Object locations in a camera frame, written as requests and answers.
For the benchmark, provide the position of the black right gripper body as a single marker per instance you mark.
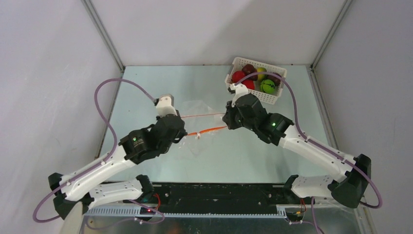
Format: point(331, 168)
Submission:
point(230, 119)

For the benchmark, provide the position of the clear zip bag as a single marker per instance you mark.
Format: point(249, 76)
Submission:
point(202, 124)

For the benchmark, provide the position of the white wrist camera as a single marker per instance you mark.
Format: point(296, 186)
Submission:
point(165, 105)
point(238, 90)

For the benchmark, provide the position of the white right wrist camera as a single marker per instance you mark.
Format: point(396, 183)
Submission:
point(238, 90)

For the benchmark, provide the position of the dark maroon toy fig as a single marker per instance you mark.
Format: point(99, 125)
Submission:
point(248, 69)

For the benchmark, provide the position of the dark purple toy plum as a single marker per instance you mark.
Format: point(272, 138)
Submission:
point(276, 77)

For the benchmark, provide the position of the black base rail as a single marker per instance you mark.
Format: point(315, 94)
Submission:
point(221, 198)

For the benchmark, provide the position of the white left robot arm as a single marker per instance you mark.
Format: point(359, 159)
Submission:
point(88, 186)

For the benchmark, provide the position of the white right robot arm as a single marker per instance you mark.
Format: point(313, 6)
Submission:
point(347, 175)

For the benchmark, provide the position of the green toy watermelon ball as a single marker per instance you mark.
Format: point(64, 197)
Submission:
point(267, 86)

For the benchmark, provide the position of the white perforated plastic basket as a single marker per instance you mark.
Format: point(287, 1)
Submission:
point(237, 65)

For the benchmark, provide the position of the grey slotted cable duct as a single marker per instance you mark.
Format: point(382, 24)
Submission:
point(138, 211)

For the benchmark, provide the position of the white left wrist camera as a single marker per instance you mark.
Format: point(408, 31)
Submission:
point(165, 105)

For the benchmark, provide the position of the red toy wax apple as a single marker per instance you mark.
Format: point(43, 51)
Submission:
point(249, 84)

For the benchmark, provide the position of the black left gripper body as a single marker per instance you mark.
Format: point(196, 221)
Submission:
point(165, 147)

